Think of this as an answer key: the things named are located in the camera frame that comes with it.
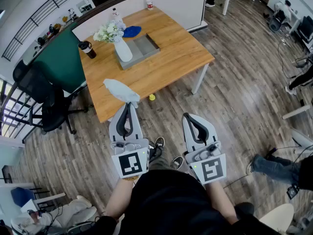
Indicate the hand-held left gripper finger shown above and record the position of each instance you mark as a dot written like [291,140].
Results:
[113,131]
[137,128]

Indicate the white bottle with black cap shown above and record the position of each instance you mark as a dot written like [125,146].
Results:
[117,15]

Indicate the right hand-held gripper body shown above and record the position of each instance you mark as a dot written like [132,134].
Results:
[210,168]

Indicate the person's left shoe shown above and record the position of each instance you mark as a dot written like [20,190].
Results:
[159,142]

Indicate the pale blue-white cloth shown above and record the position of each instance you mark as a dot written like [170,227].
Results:
[119,89]

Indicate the person's black shirt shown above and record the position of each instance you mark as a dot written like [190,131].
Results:
[171,204]

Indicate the person's right shoe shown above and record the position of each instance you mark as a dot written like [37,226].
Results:
[178,162]

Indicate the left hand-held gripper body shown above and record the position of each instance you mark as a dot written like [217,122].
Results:
[129,164]

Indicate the black metal railing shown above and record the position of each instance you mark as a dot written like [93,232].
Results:
[17,111]
[36,16]

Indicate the black tumbler cup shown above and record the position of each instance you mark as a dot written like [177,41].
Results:
[88,50]

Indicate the blue chair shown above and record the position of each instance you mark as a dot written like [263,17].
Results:
[23,196]

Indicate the white and blue flower bouquet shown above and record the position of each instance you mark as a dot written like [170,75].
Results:
[108,32]

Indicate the wooden table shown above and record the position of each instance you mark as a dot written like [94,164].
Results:
[176,6]

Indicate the clear bottle with red cap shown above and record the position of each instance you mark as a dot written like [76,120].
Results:
[149,2]

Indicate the person's shoe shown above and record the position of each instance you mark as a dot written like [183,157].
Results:
[178,162]
[159,142]

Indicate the black office chair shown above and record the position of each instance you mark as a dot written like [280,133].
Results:
[39,89]

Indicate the person's left forearm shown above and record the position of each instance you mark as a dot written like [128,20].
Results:
[119,199]

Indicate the white table leg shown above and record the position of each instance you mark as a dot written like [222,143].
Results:
[199,79]

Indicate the person's right forearm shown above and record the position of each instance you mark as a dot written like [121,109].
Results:
[220,199]

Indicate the blue cloth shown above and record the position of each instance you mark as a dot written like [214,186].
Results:
[132,31]

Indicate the green partition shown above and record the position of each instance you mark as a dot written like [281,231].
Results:
[61,57]

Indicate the grey metal tray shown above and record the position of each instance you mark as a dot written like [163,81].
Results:
[146,45]

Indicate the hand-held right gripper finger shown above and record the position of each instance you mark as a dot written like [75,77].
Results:
[211,133]
[187,138]

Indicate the small yellow ball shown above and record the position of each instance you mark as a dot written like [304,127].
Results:
[152,97]

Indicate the person's grey trousers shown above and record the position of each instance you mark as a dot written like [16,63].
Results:
[159,160]

